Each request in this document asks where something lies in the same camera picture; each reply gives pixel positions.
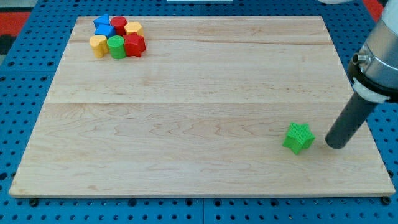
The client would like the red cylinder block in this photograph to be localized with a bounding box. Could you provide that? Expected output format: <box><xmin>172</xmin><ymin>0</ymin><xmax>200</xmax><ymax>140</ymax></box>
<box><xmin>110</xmin><ymin>16</ymin><xmax>127</xmax><ymax>36</ymax></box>

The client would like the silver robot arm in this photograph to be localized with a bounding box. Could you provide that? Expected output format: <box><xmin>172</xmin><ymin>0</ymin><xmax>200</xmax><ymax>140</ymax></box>
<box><xmin>349</xmin><ymin>0</ymin><xmax>397</xmax><ymax>103</ymax></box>

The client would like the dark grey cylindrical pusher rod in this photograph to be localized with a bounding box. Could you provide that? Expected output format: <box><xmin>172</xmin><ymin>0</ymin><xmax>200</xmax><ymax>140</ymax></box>
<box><xmin>325</xmin><ymin>92</ymin><xmax>377</xmax><ymax>149</ymax></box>

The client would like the red star block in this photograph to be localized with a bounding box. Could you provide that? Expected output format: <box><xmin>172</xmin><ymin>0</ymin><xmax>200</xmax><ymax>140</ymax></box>
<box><xmin>123</xmin><ymin>33</ymin><xmax>146</xmax><ymax>57</ymax></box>

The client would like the yellow hexagon block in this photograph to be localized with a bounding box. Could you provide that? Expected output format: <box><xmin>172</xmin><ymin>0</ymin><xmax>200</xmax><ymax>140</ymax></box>
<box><xmin>124</xmin><ymin>21</ymin><xmax>144</xmax><ymax>37</ymax></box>

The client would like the green cylinder block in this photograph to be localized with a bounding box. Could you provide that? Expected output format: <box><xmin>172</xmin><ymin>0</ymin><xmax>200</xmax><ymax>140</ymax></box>
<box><xmin>107</xmin><ymin>35</ymin><xmax>126</xmax><ymax>59</ymax></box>

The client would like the yellow heart block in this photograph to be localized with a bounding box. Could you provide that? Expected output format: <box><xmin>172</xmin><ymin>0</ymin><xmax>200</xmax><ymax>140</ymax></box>
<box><xmin>89</xmin><ymin>35</ymin><xmax>109</xmax><ymax>58</ymax></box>

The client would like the light wooden board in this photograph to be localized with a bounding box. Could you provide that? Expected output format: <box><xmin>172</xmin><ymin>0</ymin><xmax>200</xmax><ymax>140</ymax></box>
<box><xmin>9</xmin><ymin>16</ymin><xmax>395</xmax><ymax>198</ymax></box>

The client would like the green star block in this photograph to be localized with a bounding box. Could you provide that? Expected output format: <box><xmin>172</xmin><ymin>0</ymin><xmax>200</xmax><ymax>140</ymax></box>
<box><xmin>282</xmin><ymin>122</ymin><xmax>315</xmax><ymax>155</ymax></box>

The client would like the blue triangle block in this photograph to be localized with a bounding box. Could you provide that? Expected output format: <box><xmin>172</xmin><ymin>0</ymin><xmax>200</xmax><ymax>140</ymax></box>
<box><xmin>93</xmin><ymin>14</ymin><xmax>110</xmax><ymax>29</ymax></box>

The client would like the blue cube block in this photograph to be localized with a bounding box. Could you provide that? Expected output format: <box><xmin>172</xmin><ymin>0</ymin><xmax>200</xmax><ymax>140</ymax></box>
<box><xmin>94</xmin><ymin>24</ymin><xmax>116</xmax><ymax>38</ymax></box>

